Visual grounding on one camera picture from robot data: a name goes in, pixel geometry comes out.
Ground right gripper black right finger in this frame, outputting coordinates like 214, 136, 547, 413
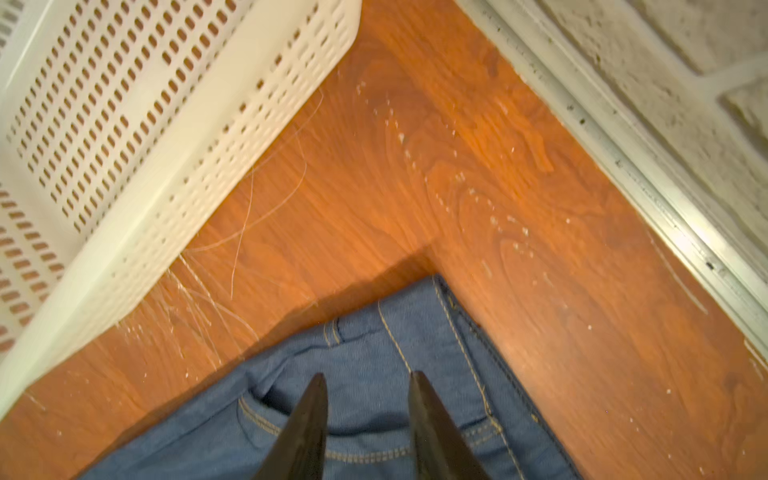
408, 371, 489, 479

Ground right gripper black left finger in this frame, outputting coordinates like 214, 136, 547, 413
254, 373, 328, 479

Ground blue denim trousers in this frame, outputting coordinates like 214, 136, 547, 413
85, 275, 579, 479

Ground white plastic laundry basket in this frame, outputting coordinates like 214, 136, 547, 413
1, 1, 362, 412

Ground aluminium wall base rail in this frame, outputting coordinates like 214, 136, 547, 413
461, 1, 767, 356

